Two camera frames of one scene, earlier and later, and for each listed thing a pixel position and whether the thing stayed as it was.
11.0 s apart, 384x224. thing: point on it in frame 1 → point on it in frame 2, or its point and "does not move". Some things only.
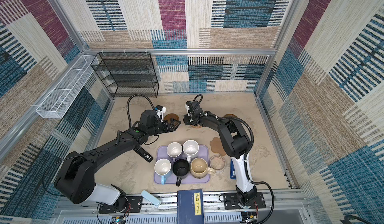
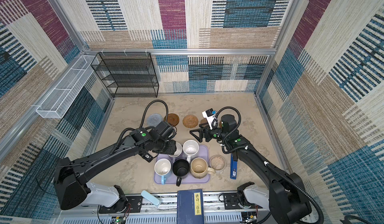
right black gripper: [186, 120] → [201, 131]
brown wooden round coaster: [171, 116] does not move
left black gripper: [172, 128] → [172, 148]
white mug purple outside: [174, 149] does not move
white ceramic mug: [190, 147] does not move
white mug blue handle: [162, 167] does not move
